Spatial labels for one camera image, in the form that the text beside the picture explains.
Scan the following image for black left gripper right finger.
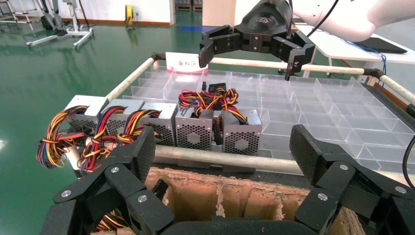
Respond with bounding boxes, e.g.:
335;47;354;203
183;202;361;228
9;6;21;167
289;124;415;235

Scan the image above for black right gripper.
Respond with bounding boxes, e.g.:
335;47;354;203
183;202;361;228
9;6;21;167
198;0;316;82

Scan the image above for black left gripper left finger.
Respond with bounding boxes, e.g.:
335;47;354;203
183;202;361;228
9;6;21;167
39;125;176;235

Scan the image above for blue floor mat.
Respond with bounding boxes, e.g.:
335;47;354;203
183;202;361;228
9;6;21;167
179;25;218;33

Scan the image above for clear acrylic divider tray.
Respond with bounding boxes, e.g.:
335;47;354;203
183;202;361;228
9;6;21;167
122;66;415;176

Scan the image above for brown cardboard divided box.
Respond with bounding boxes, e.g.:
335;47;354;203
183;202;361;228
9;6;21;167
91;167;367;235

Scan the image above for white table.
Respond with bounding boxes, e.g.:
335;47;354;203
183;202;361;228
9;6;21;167
293;23;415;78

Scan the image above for white sign red characters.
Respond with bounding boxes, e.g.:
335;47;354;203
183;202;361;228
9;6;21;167
165;51;209;72

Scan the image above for dark stacked crates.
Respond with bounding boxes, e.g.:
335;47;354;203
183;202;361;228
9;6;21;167
174;0;203;11

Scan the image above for black laptop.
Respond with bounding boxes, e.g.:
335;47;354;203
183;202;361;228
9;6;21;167
355;36;408;54

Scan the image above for yellow round floor fan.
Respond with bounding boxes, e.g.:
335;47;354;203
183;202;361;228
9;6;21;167
124;4;135;30

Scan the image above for grey metal wheeled stand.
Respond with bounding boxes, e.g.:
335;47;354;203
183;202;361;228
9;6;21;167
25;0;94;50

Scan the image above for black machine base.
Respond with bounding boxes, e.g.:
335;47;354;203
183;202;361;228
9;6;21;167
40;0;68;37

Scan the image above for white metal rack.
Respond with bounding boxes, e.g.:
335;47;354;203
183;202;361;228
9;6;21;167
0;0;36;33

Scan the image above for black curved cable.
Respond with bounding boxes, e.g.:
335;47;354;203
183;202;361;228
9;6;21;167
402;134;415;190

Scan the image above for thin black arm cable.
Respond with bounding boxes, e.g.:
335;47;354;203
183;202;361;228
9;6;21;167
306;0;340;38

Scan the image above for thin blue cable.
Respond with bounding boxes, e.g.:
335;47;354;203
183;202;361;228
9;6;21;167
342;38;388;90

